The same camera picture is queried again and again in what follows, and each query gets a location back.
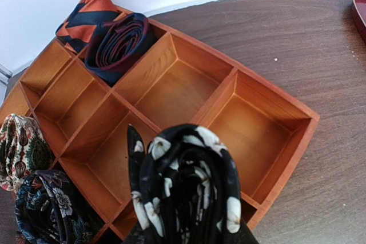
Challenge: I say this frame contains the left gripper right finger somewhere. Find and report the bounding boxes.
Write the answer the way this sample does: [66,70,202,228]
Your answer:
[236,219,259,244]

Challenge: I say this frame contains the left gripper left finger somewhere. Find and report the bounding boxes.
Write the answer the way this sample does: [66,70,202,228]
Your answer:
[121,222,154,244]

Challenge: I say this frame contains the black white floral tie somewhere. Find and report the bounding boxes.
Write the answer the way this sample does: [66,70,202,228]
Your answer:
[127,124,242,243]

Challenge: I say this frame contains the black white rolled tie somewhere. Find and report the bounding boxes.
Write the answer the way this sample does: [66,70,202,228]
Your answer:
[15,170,104,243]

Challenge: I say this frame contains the orange compartment tray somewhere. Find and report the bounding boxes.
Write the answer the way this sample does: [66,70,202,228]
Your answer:
[1,20,319,243]

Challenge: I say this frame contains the beige patterned rolled tie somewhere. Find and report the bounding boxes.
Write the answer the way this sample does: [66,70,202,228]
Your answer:
[1,114,54,194]

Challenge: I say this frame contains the navy maroon rolled tie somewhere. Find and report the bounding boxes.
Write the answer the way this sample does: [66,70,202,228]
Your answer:
[85,13,157,86]

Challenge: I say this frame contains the red round plate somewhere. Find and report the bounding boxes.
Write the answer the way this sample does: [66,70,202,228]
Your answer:
[351,0,366,42]

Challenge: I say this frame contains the left aluminium frame post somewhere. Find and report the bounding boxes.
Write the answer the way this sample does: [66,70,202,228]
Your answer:
[0,64,13,85]

